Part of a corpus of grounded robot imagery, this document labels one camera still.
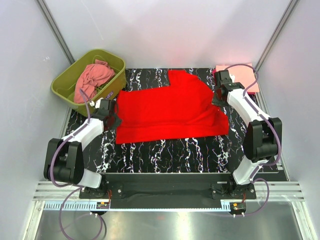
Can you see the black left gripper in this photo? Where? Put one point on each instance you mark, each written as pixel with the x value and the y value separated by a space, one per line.
pixel 114 119

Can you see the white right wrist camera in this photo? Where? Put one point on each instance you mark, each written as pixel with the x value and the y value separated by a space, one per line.
pixel 232 77

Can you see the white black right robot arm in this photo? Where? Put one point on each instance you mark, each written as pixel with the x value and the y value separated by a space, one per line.
pixel 262 141

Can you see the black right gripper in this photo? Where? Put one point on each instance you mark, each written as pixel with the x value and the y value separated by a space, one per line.
pixel 217 99

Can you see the crumpled salmon pink t shirt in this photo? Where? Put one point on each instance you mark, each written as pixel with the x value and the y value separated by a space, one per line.
pixel 94 75

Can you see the red t shirt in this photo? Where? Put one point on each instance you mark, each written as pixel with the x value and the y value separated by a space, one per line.
pixel 183 109

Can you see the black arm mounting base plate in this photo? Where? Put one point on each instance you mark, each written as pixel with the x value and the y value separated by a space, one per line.
pixel 178 189

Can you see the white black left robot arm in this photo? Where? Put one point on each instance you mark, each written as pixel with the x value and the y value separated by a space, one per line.
pixel 64 161

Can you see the white slotted cable duct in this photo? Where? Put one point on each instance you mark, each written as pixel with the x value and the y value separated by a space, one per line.
pixel 118 206

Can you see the folded light pink t shirt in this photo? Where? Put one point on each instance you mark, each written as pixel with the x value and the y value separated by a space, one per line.
pixel 243 77

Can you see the left aluminium frame post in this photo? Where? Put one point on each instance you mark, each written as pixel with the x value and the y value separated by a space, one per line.
pixel 55 30

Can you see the aluminium front rail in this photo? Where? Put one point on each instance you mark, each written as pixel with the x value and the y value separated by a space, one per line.
pixel 278 191

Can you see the folded magenta t shirt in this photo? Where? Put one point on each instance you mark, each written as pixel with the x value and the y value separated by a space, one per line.
pixel 251 93

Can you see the right aluminium frame post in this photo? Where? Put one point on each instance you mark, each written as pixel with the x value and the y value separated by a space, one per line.
pixel 288 12

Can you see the aluminium frame post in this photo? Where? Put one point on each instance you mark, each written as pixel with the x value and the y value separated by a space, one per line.
pixel 288 12
pixel 55 30

